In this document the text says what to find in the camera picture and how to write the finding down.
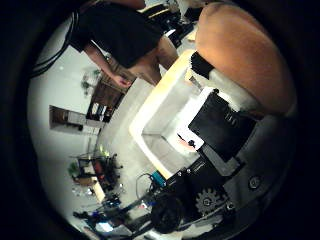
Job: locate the dark wooden cabinet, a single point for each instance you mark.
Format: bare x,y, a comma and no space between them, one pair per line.
106,95

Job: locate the cluttered equipment cart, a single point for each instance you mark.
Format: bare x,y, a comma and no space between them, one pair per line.
96,173

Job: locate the blue box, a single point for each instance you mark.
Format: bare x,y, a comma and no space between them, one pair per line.
158,178

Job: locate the brown wall recess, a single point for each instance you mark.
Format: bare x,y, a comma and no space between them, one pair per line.
66,120

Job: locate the white plastic bin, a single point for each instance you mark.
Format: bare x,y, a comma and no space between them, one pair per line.
156,148

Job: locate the green potted plant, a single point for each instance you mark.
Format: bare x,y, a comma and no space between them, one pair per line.
87,81

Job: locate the person in black shirt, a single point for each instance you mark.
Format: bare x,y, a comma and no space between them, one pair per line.
120,30

